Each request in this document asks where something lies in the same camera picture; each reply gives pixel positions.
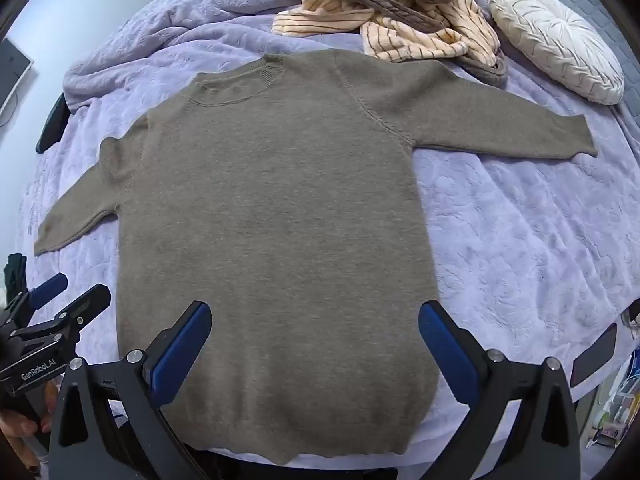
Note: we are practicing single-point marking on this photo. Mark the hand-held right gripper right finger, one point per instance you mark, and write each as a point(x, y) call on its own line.
point(447, 355)

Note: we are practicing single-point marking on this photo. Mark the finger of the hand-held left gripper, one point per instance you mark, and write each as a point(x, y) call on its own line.
point(90, 302)
point(50, 287)

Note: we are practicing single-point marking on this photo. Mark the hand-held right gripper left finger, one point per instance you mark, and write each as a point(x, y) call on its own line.
point(182, 347)

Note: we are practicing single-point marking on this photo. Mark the olive knit sweater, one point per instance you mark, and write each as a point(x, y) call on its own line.
point(280, 235)

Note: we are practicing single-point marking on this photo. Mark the person's left hand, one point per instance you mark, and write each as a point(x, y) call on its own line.
point(25, 427)

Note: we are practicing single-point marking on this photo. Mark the dark green cloth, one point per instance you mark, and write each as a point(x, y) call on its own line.
point(15, 270)

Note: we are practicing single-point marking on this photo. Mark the lavender embossed blanket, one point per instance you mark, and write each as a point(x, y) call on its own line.
point(500, 240)

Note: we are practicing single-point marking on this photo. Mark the black smartphone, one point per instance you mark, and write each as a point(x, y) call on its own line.
point(595, 355)

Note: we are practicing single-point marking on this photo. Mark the black padded object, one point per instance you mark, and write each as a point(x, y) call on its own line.
point(52, 125)

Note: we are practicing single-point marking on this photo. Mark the cluttered bedside items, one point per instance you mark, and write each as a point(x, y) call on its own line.
point(620, 400)

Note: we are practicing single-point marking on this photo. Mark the computer monitor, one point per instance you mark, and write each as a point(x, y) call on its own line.
point(10, 75)

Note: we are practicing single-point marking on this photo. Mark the white round pleated pillow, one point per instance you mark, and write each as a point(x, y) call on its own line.
point(555, 40)

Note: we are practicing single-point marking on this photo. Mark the cream striped garment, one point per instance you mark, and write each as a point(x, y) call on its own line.
point(325, 15)

